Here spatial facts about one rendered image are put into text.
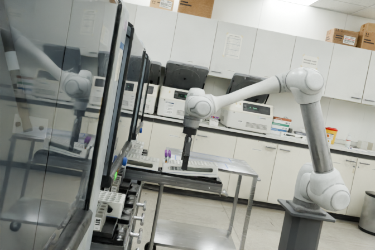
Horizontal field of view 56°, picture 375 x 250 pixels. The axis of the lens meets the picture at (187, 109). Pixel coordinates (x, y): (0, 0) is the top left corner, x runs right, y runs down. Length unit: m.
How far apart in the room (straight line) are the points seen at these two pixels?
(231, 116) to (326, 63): 1.46
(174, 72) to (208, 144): 1.00
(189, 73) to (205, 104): 2.82
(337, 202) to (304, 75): 0.65
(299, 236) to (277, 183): 2.39
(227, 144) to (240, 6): 1.90
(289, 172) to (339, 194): 2.65
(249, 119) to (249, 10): 1.57
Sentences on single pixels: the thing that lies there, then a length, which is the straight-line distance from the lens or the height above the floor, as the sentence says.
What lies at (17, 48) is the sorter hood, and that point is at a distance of 0.28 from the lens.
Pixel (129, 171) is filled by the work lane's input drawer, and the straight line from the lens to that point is 1.88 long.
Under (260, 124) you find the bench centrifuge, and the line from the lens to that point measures 4.37.
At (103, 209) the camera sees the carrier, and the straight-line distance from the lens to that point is 1.09.
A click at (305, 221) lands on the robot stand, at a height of 0.65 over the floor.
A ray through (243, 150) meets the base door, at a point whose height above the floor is 0.67.
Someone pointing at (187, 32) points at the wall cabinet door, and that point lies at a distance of 4.52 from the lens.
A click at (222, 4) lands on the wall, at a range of 4.99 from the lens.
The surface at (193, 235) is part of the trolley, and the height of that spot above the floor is 0.28.
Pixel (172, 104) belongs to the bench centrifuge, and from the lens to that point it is 4.19.
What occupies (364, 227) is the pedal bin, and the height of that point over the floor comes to 0.06.
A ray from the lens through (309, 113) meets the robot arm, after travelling 1.88.
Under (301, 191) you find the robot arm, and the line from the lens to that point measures 2.16.
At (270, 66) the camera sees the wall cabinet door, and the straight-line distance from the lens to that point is 4.67.
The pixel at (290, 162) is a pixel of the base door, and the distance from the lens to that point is 4.54.
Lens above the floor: 1.26
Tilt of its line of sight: 3 degrees down
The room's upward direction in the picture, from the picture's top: 10 degrees clockwise
